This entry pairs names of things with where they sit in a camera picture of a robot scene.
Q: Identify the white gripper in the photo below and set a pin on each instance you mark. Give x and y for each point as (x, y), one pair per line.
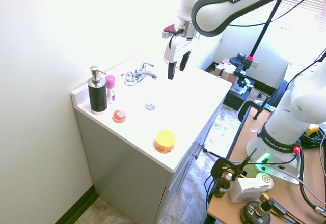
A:
(176, 48)

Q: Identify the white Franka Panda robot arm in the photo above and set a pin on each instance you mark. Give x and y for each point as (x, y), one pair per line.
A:
(224, 7)

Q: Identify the chrome sink faucet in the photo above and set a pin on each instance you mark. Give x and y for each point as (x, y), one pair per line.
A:
(139, 74)

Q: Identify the brown cardboard box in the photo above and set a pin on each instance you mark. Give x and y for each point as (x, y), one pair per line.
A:
(224, 70)

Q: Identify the chrome sink drain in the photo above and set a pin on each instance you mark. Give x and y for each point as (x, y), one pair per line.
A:
(150, 106)

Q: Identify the white sink countertop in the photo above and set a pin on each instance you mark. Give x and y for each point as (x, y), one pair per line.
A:
(163, 122)

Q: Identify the black tripod head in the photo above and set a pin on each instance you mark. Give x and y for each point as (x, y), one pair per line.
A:
(242, 66)

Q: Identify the white bottle with pink cap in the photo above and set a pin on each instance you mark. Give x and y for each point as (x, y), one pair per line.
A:
(110, 88)

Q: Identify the small red round container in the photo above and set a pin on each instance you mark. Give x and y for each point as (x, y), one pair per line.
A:
(119, 116)

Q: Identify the orange jar with yellow lid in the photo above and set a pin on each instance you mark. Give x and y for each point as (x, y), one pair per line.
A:
(165, 142)

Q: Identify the black metal clamp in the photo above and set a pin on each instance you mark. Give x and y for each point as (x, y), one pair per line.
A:
(250, 107)
(224, 163)

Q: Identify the black chrome soap dispenser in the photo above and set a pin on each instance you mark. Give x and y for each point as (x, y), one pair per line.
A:
(96, 92)

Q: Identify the grey vanity cabinet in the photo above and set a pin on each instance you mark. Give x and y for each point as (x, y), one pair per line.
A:
(132, 173)

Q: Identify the brown dropper bottle white cap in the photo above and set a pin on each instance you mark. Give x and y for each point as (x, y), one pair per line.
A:
(222, 186)

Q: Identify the wooden work table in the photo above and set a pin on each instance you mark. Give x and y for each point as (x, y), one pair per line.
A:
(244, 178)

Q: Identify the white cardboard box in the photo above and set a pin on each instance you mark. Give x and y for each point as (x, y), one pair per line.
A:
(246, 190)

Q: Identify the round white tin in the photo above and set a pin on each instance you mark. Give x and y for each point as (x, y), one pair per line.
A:
(266, 178)

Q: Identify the yellow black device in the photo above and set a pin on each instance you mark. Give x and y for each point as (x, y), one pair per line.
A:
(311, 130)

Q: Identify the black round jar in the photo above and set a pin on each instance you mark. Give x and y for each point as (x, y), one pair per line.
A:
(252, 213)

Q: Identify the red wrist camera mount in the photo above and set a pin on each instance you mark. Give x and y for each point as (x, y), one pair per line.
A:
(168, 31)

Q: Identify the black camera stand pole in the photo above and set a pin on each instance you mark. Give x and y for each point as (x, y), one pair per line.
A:
(265, 30)

